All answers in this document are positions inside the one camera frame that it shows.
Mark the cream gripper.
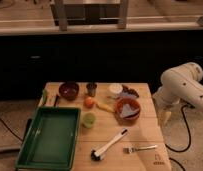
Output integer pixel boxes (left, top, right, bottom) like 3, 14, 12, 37
157, 105, 172, 126

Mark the silver metal fork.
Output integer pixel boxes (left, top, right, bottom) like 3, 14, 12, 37
123, 145, 158, 154

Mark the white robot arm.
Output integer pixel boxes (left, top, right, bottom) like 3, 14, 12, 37
152, 62, 203, 126

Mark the green plastic cup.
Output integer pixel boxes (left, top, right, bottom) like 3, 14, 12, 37
82, 113, 96, 128

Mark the dark metal cup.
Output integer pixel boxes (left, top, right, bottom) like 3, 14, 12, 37
86, 82, 97, 97

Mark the grey cloth in bowl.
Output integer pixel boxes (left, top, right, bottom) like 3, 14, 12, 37
120, 104, 139, 118

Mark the orange bowl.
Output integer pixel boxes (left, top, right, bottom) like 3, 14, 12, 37
115, 98, 141, 120

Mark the dark grape bunch toy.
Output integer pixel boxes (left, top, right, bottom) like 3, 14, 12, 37
122, 85, 139, 98

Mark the yellow banana toy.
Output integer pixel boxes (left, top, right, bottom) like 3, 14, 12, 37
96, 102, 114, 113

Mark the orange fruit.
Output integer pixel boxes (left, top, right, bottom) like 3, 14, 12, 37
84, 97, 95, 108

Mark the white black dish brush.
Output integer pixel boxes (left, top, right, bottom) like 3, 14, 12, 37
91, 129, 128, 161

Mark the dark red bowl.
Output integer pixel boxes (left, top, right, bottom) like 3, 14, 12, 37
59, 82, 79, 101

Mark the green plastic tray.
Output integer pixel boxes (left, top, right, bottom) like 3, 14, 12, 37
15, 107, 81, 171

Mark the green vegetable toy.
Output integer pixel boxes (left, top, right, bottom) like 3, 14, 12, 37
41, 89, 47, 106

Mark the black power cable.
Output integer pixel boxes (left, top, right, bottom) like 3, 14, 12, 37
165, 104, 196, 171

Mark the black utensil handle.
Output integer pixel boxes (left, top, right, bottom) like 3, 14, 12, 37
54, 94, 60, 107

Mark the white stool frame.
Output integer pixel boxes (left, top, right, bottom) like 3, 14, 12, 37
50, 0, 129, 31

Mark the black cable left floor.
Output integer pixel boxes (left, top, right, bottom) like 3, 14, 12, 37
0, 112, 24, 142

